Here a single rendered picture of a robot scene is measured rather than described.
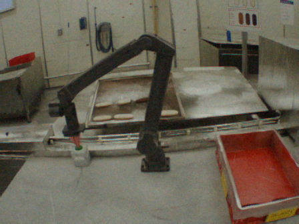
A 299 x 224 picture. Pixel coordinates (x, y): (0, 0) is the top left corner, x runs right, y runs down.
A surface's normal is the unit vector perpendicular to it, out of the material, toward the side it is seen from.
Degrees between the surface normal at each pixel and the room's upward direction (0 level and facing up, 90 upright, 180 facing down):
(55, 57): 87
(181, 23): 90
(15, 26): 90
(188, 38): 90
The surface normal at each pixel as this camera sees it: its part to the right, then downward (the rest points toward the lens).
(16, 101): 0.04, 0.42
